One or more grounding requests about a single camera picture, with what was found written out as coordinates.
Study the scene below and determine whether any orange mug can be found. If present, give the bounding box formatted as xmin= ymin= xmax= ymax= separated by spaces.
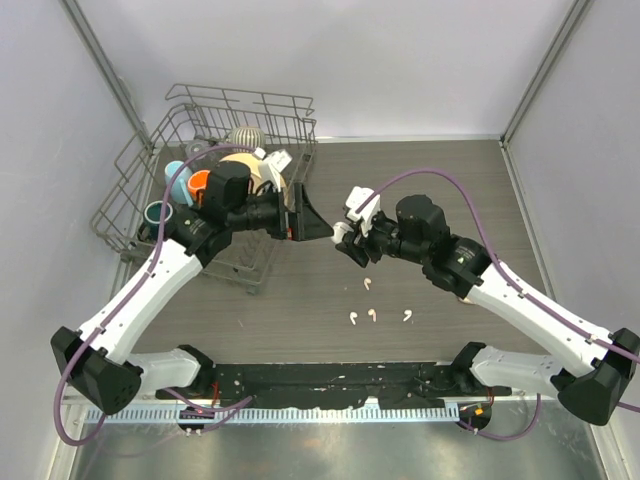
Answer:
xmin=187 ymin=170 xmax=212 ymax=210

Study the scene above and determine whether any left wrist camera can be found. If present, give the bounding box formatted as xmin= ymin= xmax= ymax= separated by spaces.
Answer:
xmin=252 ymin=148 xmax=292 ymax=192

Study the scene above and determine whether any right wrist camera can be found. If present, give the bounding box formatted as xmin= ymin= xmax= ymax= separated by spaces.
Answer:
xmin=345 ymin=186 xmax=381 ymax=237

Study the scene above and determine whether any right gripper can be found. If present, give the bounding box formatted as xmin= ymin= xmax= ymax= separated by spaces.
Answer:
xmin=337 ymin=210 xmax=428 ymax=268

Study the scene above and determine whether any grey wire dish rack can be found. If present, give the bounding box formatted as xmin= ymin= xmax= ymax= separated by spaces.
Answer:
xmin=90 ymin=84 xmax=317 ymax=288

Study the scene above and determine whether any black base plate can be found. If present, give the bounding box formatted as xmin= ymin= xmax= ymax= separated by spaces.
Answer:
xmin=179 ymin=362 xmax=512 ymax=410

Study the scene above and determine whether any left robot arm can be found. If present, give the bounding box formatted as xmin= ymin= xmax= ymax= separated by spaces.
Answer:
xmin=51 ymin=161 xmax=333 ymax=415

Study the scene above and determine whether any slotted cable duct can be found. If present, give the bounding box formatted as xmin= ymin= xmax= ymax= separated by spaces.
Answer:
xmin=105 ymin=403 xmax=460 ymax=427

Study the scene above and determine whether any striped ceramic cup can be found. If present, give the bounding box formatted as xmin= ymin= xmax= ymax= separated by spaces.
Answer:
xmin=224 ymin=126 xmax=266 ymax=150

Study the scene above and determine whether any light blue mug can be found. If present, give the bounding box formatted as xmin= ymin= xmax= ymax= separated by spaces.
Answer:
xmin=164 ymin=160 xmax=194 ymax=206

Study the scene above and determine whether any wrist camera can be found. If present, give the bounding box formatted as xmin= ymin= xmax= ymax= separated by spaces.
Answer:
xmin=345 ymin=186 xmax=381 ymax=237
xmin=252 ymin=148 xmax=292 ymax=192

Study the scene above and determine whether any white earbud charging case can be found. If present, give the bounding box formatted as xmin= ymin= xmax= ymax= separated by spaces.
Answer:
xmin=333 ymin=221 xmax=353 ymax=242

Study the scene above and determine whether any dark green mug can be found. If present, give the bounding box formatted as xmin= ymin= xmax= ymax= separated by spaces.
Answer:
xmin=143 ymin=200 xmax=174 ymax=240

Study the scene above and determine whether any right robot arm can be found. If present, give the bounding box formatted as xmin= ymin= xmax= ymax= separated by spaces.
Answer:
xmin=332 ymin=187 xmax=639 ymax=426

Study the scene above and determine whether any beige plate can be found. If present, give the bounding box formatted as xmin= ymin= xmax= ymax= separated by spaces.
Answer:
xmin=219 ymin=150 xmax=293 ymax=208

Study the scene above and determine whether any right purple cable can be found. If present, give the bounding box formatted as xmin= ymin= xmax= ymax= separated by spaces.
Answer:
xmin=357 ymin=168 xmax=640 ymax=364

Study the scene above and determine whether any clear glass cup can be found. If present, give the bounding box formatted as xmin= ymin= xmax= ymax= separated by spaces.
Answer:
xmin=185 ymin=139 xmax=210 ymax=158

